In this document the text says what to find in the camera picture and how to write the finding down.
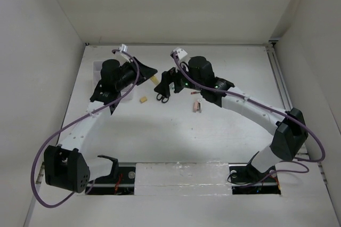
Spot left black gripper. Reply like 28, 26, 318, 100
115, 57, 156, 91

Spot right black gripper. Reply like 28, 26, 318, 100
153, 59, 204, 99

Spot yellow highlighter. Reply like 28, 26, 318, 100
150, 77, 159, 84

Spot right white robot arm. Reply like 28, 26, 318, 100
154, 56, 308, 181

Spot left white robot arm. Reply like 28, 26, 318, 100
44, 58, 157, 193

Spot yellow eraser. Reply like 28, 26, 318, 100
140, 96, 148, 103

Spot white compartment organizer box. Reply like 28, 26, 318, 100
92, 59, 134, 102

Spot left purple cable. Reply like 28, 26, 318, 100
31, 48, 141, 208

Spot purple cable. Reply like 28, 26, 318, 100
31, 48, 141, 208
172, 53, 326, 188

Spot black handled scissors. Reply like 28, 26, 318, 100
156, 93, 169, 103

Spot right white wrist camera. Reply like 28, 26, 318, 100
170, 47, 188, 62

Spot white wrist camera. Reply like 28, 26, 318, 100
170, 47, 188, 62
117, 44, 130, 62

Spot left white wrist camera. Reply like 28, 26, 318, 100
117, 44, 130, 62

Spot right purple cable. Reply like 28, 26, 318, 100
172, 53, 326, 188

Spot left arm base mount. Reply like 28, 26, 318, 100
85, 163, 136, 196

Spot aluminium rail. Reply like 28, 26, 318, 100
265, 40, 293, 110

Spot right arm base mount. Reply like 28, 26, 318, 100
227, 164, 281, 195

